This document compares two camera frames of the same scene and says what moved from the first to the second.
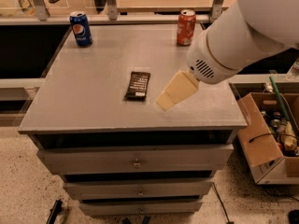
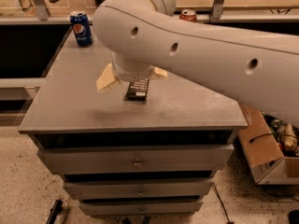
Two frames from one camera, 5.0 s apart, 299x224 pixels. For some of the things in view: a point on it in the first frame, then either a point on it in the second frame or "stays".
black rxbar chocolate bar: x=137 y=86 stays
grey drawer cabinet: x=95 y=120 stays
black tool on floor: x=55 y=211 stays
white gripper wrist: x=206 y=61 → x=133 y=76
